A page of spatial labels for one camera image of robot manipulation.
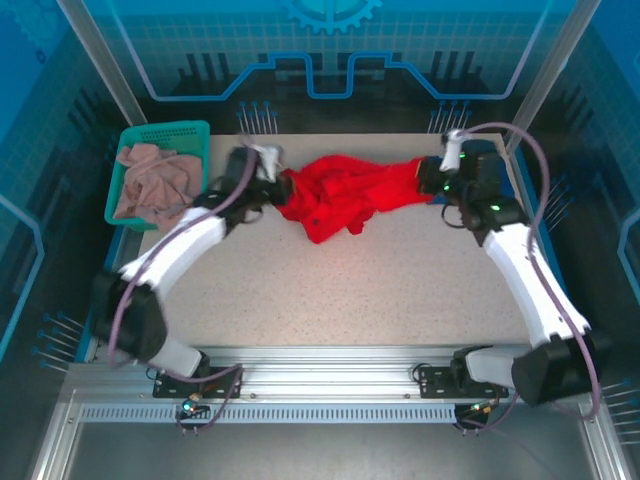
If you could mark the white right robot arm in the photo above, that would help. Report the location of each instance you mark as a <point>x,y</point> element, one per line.
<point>515,270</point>

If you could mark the small LED connector board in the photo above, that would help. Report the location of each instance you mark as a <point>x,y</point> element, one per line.
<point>189,407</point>
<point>480,408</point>

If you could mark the aluminium frame post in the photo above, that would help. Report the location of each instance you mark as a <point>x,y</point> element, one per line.
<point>547,75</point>
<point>100,55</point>

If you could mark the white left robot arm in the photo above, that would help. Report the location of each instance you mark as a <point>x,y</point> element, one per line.
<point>190,235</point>

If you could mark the aluminium frame bar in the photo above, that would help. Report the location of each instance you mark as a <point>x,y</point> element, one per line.
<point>52,445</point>
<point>600,445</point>

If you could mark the blue table edge strip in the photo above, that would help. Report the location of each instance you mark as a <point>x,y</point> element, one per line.
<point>526,190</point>

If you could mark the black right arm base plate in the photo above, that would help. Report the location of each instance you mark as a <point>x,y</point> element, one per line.
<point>432,385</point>

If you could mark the green plastic basket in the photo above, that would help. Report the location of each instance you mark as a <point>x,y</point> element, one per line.
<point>165,131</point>

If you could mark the crumpled pink cloth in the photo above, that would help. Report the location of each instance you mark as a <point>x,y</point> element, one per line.
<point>155,185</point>

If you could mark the aluminium rail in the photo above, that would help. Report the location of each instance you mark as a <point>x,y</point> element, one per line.
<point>325,370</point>

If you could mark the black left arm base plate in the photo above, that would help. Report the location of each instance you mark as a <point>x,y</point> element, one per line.
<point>172,391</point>

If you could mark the red t-shirt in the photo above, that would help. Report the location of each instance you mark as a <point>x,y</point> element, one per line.
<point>345,195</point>

